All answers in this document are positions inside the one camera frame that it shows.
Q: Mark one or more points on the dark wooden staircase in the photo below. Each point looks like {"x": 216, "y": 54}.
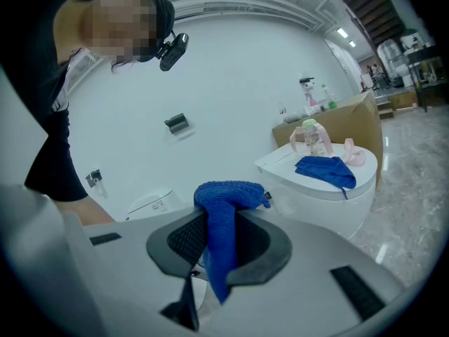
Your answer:
{"x": 379, "y": 9}

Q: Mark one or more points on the black wall shelf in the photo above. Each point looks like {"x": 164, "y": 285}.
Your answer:
{"x": 176, "y": 123}

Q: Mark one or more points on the white elongated toilet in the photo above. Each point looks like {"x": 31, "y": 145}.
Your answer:
{"x": 151, "y": 205}

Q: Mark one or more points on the black toilet paper holder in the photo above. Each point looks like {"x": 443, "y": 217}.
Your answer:
{"x": 93, "y": 177}

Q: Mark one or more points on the white plush slipper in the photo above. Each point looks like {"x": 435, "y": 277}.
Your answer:
{"x": 294, "y": 118}

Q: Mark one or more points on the white tankless toilet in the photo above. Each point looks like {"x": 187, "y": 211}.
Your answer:
{"x": 315, "y": 205}

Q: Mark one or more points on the black head-mounted camera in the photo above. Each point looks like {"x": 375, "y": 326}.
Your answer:
{"x": 173, "y": 53}

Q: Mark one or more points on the blue towel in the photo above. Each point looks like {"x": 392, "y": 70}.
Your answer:
{"x": 326, "y": 174}

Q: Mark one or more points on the person's left forearm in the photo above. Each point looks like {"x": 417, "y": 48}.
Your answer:
{"x": 87, "y": 212}

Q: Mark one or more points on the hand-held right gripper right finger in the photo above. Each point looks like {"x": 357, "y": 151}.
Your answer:
{"x": 298, "y": 276}

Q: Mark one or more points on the person in black shirt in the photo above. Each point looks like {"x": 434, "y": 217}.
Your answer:
{"x": 45, "y": 135}

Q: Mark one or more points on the large cardboard box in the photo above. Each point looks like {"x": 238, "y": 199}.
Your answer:
{"x": 350, "y": 121}

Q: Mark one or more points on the white door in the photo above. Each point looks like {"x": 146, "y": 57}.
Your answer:
{"x": 345, "y": 69}

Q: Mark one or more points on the blue cleaning cloth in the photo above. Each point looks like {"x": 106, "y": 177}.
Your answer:
{"x": 221, "y": 223}

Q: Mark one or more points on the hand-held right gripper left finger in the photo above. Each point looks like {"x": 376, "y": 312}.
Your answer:
{"x": 140, "y": 276}

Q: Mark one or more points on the dark raised platform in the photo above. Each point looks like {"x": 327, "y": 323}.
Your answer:
{"x": 396, "y": 100}

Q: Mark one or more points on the person's head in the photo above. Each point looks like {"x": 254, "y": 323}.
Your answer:
{"x": 105, "y": 23}

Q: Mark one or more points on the pink spray bottle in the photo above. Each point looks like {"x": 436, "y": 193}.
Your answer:
{"x": 310, "y": 99}

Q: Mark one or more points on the black metal rack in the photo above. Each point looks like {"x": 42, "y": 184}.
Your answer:
{"x": 426, "y": 61}

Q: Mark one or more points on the white and pink bottle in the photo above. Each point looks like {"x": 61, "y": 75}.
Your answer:
{"x": 315, "y": 109}

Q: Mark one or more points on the red fire extinguisher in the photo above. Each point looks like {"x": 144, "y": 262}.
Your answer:
{"x": 362, "y": 86}

